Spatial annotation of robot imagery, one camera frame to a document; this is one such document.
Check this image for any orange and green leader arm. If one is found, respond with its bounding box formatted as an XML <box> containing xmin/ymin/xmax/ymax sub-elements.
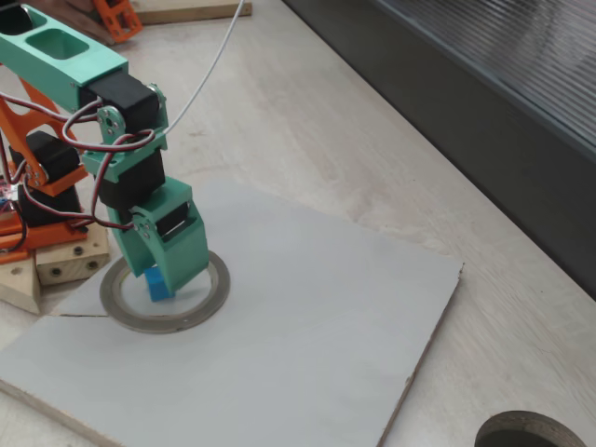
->
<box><xmin>91</xmin><ymin>0</ymin><xmax>143</xmax><ymax>45</ymax></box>

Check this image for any black power cable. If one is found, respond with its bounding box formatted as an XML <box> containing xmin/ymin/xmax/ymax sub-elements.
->
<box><xmin>0</xmin><ymin>211</ymin><xmax>28</xmax><ymax>256</ymax></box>

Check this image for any blue cube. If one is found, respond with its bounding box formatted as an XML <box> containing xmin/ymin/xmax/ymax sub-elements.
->
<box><xmin>142</xmin><ymin>264</ymin><xmax>177</xmax><ymax>303</ymax></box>

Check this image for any white particle board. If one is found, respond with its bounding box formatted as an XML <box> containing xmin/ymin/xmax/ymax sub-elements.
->
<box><xmin>0</xmin><ymin>179</ymin><xmax>466</xmax><ymax>447</ymax></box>

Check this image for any light wooden plank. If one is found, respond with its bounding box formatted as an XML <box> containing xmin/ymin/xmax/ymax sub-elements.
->
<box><xmin>134</xmin><ymin>0</ymin><xmax>253</xmax><ymax>27</ymax></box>

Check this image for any red controller board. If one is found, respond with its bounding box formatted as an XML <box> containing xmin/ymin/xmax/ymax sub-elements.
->
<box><xmin>0</xmin><ymin>169</ymin><xmax>20</xmax><ymax>220</ymax></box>

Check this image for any person's bare hand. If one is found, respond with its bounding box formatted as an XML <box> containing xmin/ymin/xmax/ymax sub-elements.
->
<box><xmin>64</xmin><ymin>0</ymin><xmax>115</xmax><ymax>46</ymax></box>

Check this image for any red white black servo cable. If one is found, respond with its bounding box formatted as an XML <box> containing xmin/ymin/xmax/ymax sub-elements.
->
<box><xmin>0</xmin><ymin>90</ymin><xmax>157</xmax><ymax>234</ymax></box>

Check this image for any white USB cable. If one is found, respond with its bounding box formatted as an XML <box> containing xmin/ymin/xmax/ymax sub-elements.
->
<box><xmin>162</xmin><ymin>0</ymin><xmax>247</xmax><ymax>136</ymax></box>

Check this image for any frosted glass desk partition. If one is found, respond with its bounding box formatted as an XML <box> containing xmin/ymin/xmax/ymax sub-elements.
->
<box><xmin>283</xmin><ymin>0</ymin><xmax>596</xmax><ymax>302</ymax></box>

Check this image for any grey tape ring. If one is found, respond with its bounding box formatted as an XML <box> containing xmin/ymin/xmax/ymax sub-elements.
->
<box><xmin>99</xmin><ymin>251</ymin><xmax>231</xmax><ymax>334</ymax></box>

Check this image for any wooden base block with holes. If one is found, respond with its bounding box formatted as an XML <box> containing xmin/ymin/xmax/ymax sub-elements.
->
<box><xmin>34</xmin><ymin>222</ymin><xmax>112</xmax><ymax>287</ymax></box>

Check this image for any long wooden base plank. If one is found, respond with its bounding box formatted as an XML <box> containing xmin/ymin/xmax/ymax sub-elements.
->
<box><xmin>0</xmin><ymin>254</ymin><xmax>43</xmax><ymax>315</ymax></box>

